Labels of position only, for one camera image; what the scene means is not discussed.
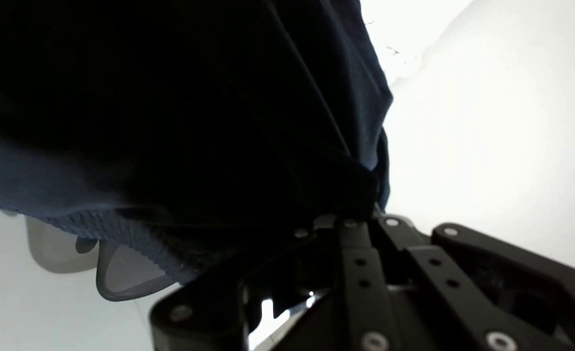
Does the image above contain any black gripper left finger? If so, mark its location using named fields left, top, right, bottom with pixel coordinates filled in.
left=149, top=214, right=402, bottom=351

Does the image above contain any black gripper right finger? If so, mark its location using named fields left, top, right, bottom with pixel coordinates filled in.
left=371, top=213, right=575, bottom=351

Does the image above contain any dark navy striped jacket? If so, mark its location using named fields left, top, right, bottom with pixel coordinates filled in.
left=0, top=0, right=397, bottom=289

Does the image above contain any grey rounded object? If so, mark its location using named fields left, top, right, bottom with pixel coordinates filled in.
left=24, top=214, right=104, bottom=275
left=94, top=238, right=178, bottom=302

